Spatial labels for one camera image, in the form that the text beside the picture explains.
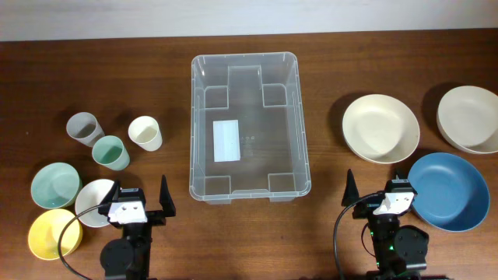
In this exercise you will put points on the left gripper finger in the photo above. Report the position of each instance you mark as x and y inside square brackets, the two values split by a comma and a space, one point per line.
[166, 201]
[112, 195]

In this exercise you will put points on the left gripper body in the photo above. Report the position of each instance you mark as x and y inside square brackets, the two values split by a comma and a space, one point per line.
[154, 218]

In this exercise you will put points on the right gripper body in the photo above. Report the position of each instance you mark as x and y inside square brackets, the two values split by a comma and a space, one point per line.
[366, 209]

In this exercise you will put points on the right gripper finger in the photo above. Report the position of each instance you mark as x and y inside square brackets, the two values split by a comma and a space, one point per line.
[399, 174]
[351, 194]

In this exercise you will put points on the white small bowl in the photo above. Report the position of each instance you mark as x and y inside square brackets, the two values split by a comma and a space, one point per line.
[91, 195]

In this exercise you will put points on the cream large bowl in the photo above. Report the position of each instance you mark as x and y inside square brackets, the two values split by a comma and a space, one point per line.
[380, 129]

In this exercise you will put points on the mint green small bowl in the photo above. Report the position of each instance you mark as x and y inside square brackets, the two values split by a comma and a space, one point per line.
[55, 186]

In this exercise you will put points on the blue large bowl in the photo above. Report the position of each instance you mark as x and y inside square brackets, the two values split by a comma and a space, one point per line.
[452, 194]

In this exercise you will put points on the mint green plastic cup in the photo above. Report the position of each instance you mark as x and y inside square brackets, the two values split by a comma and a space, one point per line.
[110, 151]

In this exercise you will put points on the yellow small bowl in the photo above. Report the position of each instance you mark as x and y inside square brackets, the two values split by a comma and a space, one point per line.
[46, 230]

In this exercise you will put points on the cream plastic cup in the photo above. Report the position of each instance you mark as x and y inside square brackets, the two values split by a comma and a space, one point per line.
[145, 132]

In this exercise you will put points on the grey plastic cup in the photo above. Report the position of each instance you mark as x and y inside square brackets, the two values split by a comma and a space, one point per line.
[84, 128]

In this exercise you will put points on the beige large bowl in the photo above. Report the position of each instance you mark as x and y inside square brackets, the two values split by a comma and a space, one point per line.
[467, 119]

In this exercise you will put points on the clear plastic storage container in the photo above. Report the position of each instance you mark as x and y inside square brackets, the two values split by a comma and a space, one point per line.
[262, 91]

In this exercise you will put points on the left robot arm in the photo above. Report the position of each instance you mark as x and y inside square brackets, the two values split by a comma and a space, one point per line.
[128, 257]

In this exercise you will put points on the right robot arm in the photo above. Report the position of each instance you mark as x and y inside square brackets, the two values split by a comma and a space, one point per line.
[400, 251]

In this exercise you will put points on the white label sticker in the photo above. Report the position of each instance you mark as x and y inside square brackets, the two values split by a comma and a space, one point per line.
[226, 141]

